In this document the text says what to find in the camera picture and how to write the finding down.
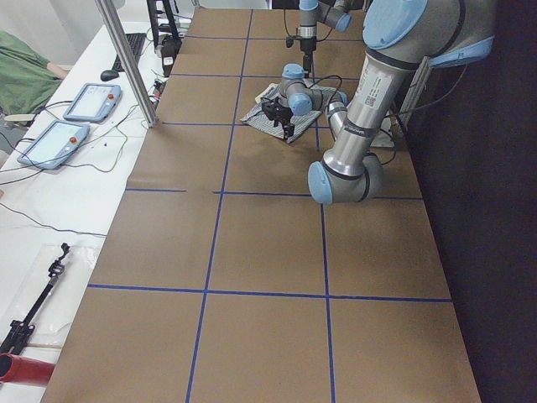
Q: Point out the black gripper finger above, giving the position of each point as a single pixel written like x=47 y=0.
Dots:
x=308 y=70
x=289 y=131

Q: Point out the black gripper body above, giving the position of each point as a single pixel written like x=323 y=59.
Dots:
x=282 y=115
x=307 y=47

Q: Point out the striped polo shirt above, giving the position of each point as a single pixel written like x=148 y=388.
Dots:
x=258 y=120

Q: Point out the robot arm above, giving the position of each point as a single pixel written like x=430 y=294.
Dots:
x=398 y=35
x=335 y=16

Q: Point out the black keyboard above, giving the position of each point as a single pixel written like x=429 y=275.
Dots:
x=136 y=43

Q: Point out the black computer mouse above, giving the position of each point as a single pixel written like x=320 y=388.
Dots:
x=108 y=75

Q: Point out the upper teach pendant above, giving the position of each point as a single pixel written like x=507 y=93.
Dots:
x=93 y=103

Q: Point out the teach pendant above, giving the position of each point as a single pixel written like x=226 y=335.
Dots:
x=93 y=103
x=56 y=144

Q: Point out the lower teach pendant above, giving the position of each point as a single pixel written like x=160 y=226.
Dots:
x=56 y=144

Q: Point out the person in green shirt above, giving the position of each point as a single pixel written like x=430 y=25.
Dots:
x=28 y=80

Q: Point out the red fire extinguisher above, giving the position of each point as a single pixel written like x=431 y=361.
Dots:
x=22 y=370

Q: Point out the aluminium frame post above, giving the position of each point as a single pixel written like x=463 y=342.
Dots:
x=117 y=34

